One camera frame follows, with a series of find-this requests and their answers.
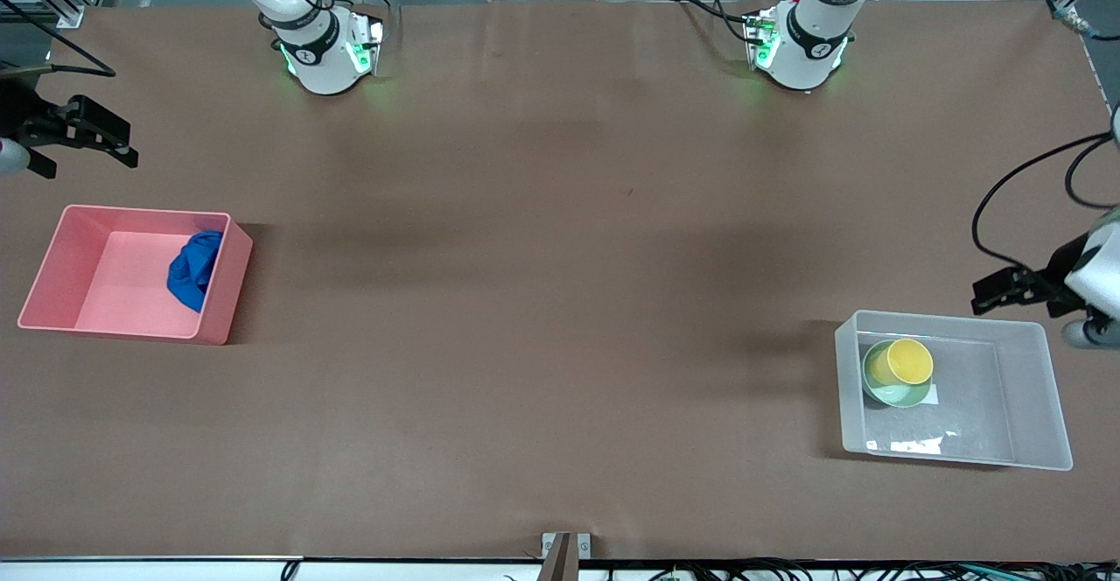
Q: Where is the pale green bowl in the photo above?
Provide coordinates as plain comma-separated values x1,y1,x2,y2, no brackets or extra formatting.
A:
862,339,934,410

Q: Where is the black left base cable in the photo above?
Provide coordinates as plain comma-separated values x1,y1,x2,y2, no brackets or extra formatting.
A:
672,0,755,44

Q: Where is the blue cloth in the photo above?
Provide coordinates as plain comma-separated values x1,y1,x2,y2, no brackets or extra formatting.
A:
167,230,224,313

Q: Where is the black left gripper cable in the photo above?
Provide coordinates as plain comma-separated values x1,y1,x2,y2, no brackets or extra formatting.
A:
971,0,1120,271

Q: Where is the white table edge rail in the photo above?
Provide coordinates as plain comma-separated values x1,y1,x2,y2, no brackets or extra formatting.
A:
0,555,1120,581

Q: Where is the brown table cover sheet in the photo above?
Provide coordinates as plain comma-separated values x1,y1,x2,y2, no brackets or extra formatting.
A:
0,0,1120,562

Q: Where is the metal table corner clamp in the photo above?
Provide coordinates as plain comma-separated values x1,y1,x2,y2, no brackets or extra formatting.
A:
1053,3,1100,39

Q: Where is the yellow cup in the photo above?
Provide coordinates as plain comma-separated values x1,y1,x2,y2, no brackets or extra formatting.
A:
871,338,935,388

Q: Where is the clear plastic box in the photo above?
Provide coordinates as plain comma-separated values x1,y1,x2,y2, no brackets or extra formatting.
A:
834,310,1075,473

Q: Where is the metal table edge bracket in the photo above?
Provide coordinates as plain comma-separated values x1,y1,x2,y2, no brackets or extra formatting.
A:
541,532,592,581

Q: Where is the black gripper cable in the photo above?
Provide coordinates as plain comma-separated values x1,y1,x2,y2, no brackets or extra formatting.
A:
0,0,116,79
971,0,1120,271

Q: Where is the pink plastic bin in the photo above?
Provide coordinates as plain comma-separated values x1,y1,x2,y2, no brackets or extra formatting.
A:
17,205,255,346

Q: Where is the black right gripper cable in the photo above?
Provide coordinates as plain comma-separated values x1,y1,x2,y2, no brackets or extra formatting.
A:
0,0,116,79

